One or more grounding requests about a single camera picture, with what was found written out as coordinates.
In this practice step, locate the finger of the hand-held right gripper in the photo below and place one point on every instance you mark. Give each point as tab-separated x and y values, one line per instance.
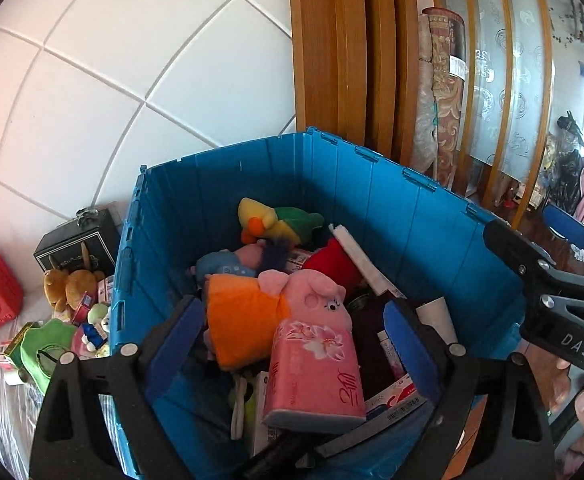
512	250
567	225

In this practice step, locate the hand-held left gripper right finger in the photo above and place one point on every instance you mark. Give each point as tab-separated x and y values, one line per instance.
412	355

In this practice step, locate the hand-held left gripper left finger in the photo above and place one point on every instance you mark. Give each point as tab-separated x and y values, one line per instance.
176	345

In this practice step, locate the pink pig plush orange dress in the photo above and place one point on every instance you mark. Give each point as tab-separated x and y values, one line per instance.
242	320

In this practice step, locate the blue plastic crate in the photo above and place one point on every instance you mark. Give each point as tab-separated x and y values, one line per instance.
422	220

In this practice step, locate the pink tissue pack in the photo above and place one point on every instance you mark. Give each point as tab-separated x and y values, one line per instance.
312	375

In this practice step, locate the long white box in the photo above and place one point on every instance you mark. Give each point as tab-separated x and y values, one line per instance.
367	262

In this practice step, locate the pink pig plush red dress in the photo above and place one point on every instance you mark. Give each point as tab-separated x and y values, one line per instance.
332	262

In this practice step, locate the yellow and green plush toy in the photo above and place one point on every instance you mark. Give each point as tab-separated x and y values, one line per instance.
259	215

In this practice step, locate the red and white tube box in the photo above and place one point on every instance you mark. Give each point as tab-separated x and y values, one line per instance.
397	400

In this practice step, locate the small white bear plush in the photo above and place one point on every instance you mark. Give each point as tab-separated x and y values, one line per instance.
99	316

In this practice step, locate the blue pig plush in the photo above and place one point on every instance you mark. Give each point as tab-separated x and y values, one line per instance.
226	262

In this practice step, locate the brown plush toy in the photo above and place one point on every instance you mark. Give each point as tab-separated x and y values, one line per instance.
71	285

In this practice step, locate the black box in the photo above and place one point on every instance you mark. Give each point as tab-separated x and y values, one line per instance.
71	247

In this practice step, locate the frosted glass partition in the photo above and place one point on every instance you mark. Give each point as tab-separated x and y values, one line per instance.
512	85

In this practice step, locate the black long object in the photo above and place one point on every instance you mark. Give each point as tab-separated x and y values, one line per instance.
282	457

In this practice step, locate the green carton box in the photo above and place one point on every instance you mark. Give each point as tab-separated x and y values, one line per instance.
21	342

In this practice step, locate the small red and white box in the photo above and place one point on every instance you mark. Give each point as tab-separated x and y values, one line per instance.
4	354

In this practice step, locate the rolled patterned carpet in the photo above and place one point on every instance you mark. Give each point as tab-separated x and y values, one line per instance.
444	90

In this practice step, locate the wooden door frame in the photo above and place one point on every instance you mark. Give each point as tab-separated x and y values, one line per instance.
352	60

